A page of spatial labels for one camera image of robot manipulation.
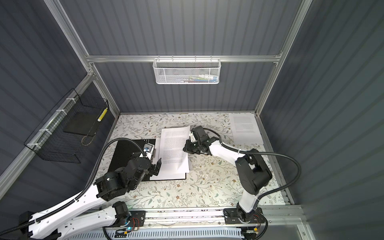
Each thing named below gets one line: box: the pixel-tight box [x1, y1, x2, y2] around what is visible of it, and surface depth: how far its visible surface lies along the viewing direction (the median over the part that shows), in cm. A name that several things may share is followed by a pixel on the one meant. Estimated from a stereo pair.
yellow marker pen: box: [97, 107, 108, 122], surface depth 83 cm
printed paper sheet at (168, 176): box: [149, 173, 186, 181], surface depth 88 cm
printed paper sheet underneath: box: [159, 125, 190, 173], surface depth 92 cm
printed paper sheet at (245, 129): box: [228, 113, 264, 145], surface depth 114 cm
